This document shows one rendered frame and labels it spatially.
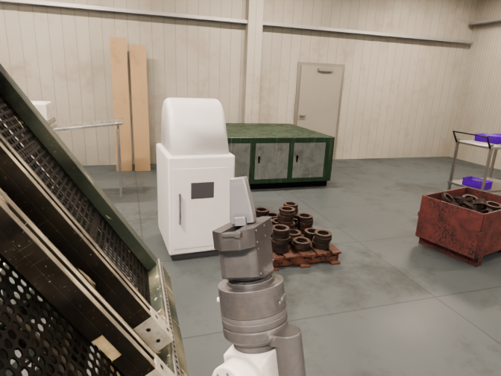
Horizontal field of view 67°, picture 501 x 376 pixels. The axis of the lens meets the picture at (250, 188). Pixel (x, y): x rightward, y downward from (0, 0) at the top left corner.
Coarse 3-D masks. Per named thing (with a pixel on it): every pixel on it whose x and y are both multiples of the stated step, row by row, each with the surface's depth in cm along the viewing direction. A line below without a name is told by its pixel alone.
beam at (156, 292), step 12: (156, 276) 170; (168, 276) 187; (156, 288) 162; (168, 288) 173; (156, 300) 154; (168, 300) 161; (180, 336) 145; (168, 348) 125; (180, 348) 136; (168, 360) 120; (180, 360) 128; (180, 372) 122
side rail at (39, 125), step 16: (0, 64) 146; (0, 80) 141; (16, 96) 144; (16, 112) 146; (32, 112) 147; (32, 128) 149; (48, 128) 153; (48, 144) 152; (64, 144) 160; (64, 160) 156; (80, 176) 159; (96, 192) 163; (112, 208) 167; (112, 224) 168; (128, 224) 177; (128, 240) 173; (144, 256) 177
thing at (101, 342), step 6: (102, 336) 93; (96, 342) 93; (102, 342) 94; (108, 342) 94; (102, 348) 94; (108, 348) 95; (114, 348) 95; (108, 354) 95; (114, 354) 96; (120, 354) 96
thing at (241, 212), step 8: (232, 184) 49; (240, 184) 49; (232, 192) 50; (240, 192) 49; (248, 192) 49; (232, 200) 50; (240, 200) 49; (248, 200) 49; (232, 208) 50; (240, 208) 49; (248, 208) 49; (232, 216) 50; (240, 216) 49; (248, 216) 49; (240, 224) 49
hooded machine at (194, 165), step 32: (192, 128) 360; (224, 128) 371; (160, 160) 388; (192, 160) 353; (224, 160) 364; (160, 192) 403; (192, 192) 361; (224, 192) 373; (160, 224) 418; (192, 224) 370; (224, 224) 383; (192, 256) 385
